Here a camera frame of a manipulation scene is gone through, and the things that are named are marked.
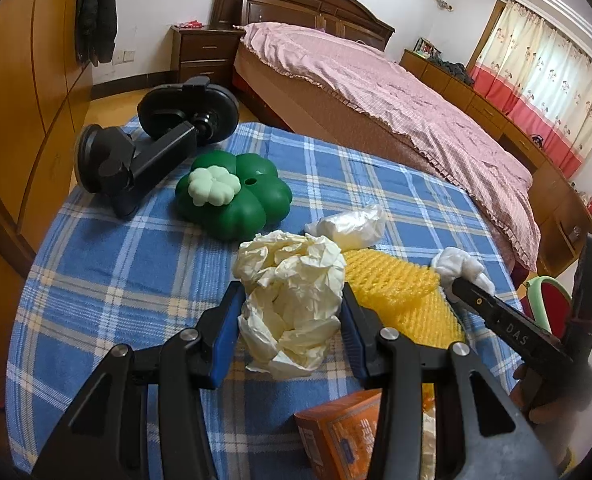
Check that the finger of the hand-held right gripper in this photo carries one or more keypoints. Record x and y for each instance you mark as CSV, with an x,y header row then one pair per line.
x,y
506,320

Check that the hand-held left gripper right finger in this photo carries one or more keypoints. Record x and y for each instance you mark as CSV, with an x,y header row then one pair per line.
x,y
353,330

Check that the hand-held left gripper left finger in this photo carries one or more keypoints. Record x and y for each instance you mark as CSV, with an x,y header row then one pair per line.
x,y
228,330

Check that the red bin with green rim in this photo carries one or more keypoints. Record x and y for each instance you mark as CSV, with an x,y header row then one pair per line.
x,y
551,305

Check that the white tissue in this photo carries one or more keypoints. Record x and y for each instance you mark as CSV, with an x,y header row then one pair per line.
x,y
456,262

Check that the cream paper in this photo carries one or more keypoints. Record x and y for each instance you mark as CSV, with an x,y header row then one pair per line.
x,y
296,280

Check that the orange box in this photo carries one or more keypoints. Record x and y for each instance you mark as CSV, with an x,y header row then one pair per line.
x,y
336,435

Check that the person's right hand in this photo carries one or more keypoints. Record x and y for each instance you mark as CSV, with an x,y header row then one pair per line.
x,y
519,382

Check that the yellow foam net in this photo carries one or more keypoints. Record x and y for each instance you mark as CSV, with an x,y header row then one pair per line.
x,y
401,290

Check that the white plastic bag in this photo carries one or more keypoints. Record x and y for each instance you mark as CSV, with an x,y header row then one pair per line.
x,y
348,225

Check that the blue plaid blanket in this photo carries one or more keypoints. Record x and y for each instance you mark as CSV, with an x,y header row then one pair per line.
x,y
125,270

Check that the white crumpled plastic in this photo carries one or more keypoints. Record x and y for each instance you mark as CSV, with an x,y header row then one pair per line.
x,y
427,445

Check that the green clover-shaped toy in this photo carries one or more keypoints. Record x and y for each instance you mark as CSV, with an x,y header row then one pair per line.
x,y
256,195

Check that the small black device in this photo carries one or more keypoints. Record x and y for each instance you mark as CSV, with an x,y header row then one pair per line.
x,y
536,141

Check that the light wooden cabinet run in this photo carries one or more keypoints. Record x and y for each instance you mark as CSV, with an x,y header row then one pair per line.
x,y
481,105

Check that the pink bedspread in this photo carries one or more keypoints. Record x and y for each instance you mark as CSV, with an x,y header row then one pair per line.
x,y
386,95

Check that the red and cream curtain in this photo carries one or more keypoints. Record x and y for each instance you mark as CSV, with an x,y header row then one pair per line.
x,y
551,75

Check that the dark clothes pile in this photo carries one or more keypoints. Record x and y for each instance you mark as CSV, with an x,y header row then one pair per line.
x,y
451,70

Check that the dark wooden nightstand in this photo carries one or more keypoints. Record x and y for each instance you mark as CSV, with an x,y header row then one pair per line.
x,y
200,50

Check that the row of books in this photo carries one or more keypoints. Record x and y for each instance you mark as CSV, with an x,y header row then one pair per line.
x,y
427,47

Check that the light wooden wardrobe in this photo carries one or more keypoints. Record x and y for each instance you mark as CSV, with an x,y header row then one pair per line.
x,y
25,110

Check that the small red items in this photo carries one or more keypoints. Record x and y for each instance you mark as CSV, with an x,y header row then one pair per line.
x,y
190,24

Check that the dark wooden bed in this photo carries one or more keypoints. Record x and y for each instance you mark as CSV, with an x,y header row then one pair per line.
x,y
296,0

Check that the black bag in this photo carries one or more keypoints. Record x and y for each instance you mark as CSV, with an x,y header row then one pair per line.
x,y
98,10

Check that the black suction mount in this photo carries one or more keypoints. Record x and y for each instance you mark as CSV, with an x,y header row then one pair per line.
x,y
160,150

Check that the white wall outlet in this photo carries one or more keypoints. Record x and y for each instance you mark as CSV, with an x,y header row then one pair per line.
x,y
124,56

